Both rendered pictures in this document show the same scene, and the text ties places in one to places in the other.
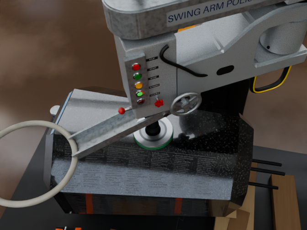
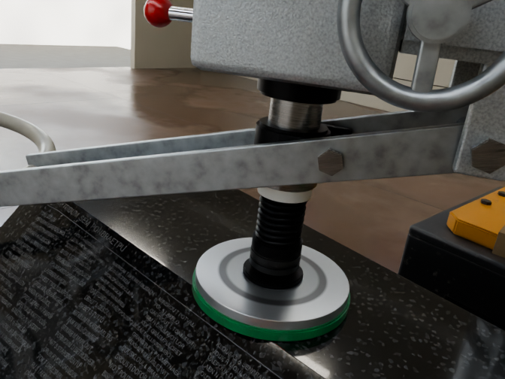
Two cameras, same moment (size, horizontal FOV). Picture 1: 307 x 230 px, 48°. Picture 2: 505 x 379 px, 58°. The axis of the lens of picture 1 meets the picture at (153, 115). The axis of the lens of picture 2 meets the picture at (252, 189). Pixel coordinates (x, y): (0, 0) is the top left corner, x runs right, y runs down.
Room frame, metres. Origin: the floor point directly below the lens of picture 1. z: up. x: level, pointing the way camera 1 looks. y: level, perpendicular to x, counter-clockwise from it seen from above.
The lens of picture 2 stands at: (0.54, -0.21, 1.19)
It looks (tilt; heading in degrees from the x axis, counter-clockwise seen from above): 21 degrees down; 27
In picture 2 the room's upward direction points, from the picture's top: 7 degrees clockwise
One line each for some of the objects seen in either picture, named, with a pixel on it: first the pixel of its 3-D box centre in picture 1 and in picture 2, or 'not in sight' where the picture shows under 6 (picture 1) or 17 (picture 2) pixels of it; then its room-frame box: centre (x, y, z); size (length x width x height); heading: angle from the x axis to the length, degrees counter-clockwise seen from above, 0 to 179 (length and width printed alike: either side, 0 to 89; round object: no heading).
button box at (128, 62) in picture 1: (137, 82); not in sight; (0.92, 0.05, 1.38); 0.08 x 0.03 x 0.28; 104
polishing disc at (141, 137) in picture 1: (152, 130); (272, 276); (1.05, 0.01, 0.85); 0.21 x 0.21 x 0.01
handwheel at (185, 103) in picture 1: (182, 98); (433, 13); (0.96, -0.14, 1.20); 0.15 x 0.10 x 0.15; 104
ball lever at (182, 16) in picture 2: (126, 109); (177, 13); (0.95, 0.12, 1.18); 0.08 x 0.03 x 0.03; 104
